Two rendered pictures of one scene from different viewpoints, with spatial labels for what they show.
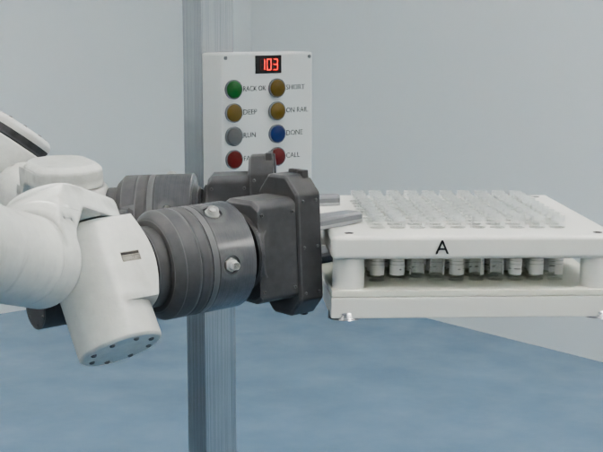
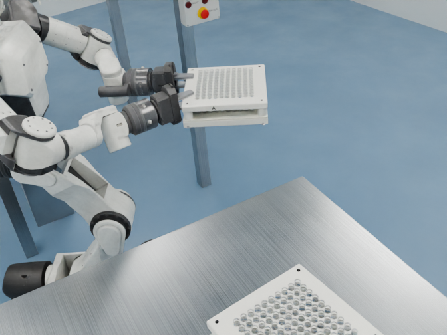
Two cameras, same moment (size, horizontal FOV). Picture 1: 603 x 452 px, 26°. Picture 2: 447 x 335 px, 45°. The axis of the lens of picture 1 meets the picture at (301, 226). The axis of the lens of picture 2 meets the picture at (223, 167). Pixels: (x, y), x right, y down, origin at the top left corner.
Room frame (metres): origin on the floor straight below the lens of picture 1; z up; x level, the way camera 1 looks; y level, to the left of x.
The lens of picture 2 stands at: (-0.23, -0.33, 1.83)
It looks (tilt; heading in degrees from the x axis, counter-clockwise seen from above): 36 degrees down; 9
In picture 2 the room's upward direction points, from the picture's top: 5 degrees counter-clockwise
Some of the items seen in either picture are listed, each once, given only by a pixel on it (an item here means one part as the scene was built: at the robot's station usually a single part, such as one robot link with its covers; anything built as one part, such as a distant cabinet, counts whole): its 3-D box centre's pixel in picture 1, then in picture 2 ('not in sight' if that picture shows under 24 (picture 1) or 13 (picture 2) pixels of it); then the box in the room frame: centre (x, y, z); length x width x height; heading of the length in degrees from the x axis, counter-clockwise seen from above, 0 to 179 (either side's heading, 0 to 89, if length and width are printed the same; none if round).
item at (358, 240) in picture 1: (450, 223); (225, 87); (1.20, -0.14, 1.08); 0.25 x 0.24 x 0.02; 4
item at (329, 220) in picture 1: (327, 215); (183, 94); (1.12, -0.02, 1.09); 0.06 x 0.03 x 0.02; 128
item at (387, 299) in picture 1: (449, 274); (226, 101); (1.20, -0.14, 1.03); 0.24 x 0.24 x 0.02; 4
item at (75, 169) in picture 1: (62, 204); (112, 75); (1.28, 0.24, 1.08); 0.13 x 0.07 x 0.09; 24
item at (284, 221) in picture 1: (246, 251); (157, 110); (1.07, 0.05, 1.07); 0.12 x 0.10 x 0.13; 128
